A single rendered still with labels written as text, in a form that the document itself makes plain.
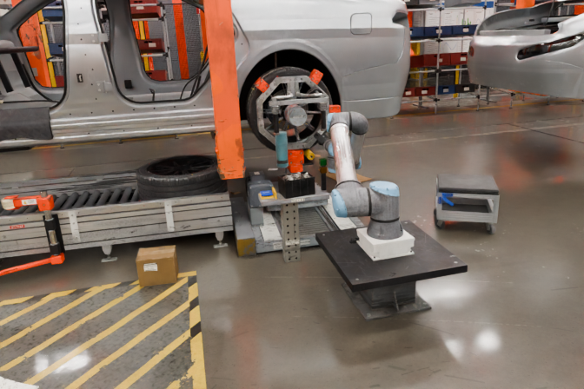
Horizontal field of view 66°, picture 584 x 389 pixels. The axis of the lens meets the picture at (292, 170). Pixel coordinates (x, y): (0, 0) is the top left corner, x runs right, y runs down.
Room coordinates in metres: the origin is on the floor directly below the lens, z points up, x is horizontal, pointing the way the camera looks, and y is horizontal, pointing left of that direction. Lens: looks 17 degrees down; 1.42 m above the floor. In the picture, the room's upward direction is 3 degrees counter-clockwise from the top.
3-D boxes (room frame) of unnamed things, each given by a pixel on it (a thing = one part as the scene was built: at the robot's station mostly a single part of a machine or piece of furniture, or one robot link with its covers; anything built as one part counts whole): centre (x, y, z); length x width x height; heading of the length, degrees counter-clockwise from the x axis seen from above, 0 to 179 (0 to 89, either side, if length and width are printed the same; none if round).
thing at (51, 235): (2.69, 1.55, 0.30); 0.09 x 0.05 x 0.50; 101
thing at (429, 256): (2.20, -0.48, 0.15); 0.60 x 0.60 x 0.30; 13
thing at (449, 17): (8.68, -3.18, 0.97); 1.50 x 0.50 x 1.95; 103
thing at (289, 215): (2.70, 0.03, 0.21); 0.10 x 0.10 x 0.42; 11
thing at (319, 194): (2.70, 0.00, 0.44); 0.43 x 0.17 x 0.03; 101
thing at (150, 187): (3.30, 0.83, 0.39); 0.66 x 0.66 x 0.24
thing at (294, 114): (3.30, -0.04, 0.85); 0.21 x 0.14 x 0.14; 11
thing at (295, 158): (3.41, -0.02, 0.48); 0.16 x 0.12 x 0.17; 11
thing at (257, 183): (3.24, 0.26, 0.26); 0.42 x 0.18 x 0.35; 11
